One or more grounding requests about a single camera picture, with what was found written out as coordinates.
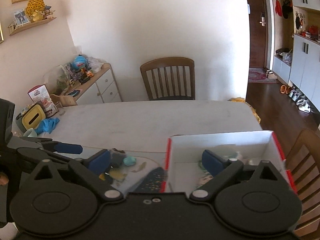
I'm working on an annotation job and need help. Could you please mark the teal round plush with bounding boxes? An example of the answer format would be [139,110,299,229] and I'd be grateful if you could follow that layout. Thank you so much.
[123,156,137,166]

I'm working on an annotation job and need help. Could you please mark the red cardboard box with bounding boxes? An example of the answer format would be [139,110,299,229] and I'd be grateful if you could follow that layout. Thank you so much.
[161,131,295,195]

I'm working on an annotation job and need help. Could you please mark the cream yellow plush tube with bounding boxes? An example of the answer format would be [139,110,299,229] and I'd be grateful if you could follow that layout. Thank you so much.
[99,170,127,182]

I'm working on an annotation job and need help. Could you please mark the bag of dark items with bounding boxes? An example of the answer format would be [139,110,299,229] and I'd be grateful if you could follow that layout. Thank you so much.
[110,148,127,168]

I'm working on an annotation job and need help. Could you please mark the blue rubber glove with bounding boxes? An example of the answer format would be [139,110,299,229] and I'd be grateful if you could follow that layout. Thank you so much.
[35,118,60,134]

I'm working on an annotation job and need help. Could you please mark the mint green mug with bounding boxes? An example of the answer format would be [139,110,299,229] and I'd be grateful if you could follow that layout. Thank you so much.
[23,128,37,138]

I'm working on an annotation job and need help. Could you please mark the clear drinking glass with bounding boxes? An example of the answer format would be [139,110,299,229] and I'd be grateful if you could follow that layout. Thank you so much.
[55,102,65,116]

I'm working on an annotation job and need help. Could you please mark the yellow tissue box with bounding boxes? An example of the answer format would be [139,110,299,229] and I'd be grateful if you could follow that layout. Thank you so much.
[21,103,46,130]

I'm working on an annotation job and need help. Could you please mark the light wooden child chair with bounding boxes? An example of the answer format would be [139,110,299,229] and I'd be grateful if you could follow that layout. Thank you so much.
[50,94,77,107]

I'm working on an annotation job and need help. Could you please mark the red white snack bag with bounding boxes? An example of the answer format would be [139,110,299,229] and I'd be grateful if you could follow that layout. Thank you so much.
[28,84,57,118]

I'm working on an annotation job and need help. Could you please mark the white wooden sideboard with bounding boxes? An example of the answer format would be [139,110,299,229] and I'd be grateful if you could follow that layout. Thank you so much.
[67,63,122,105]

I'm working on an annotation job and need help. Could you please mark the brown wooden near chair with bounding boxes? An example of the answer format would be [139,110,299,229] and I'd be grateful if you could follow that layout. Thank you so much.
[285,129,319,239]

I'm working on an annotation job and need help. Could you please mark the brown wooden chair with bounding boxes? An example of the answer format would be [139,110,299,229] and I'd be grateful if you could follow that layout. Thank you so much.
[285,129,319,239]
[140,57,195,101]

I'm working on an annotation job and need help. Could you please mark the blue globe ball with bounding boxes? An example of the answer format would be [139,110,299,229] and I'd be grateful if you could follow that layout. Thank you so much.
[71,55,87,70]

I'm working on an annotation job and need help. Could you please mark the red patterned door mat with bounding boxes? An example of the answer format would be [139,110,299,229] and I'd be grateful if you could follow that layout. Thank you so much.
[248,68,277,83]

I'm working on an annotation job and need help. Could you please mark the white sneakers on floor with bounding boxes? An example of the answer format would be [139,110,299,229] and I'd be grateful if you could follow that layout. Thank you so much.
[296,99,311,113]

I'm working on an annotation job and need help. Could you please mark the brown wooden far chair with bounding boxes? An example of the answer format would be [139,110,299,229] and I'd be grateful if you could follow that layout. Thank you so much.
[140,57,195,101]

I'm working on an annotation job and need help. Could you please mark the yellow flower ornament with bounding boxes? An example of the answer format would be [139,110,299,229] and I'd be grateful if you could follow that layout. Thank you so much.
[24,0,46,23]

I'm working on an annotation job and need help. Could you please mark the dark brown entrance door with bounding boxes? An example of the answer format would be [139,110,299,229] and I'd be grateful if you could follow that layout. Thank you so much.
[247,0,267,69]

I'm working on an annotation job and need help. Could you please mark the wooden wall shelf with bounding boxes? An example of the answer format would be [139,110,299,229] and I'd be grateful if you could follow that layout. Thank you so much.
[8,17,56,36]

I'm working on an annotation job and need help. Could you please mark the small photo frame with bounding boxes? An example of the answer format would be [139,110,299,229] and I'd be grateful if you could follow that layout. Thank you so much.
[14,9,30,27]

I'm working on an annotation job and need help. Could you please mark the white wall cabinet unit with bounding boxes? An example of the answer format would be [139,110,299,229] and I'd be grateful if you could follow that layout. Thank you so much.
[272,0,319,115]

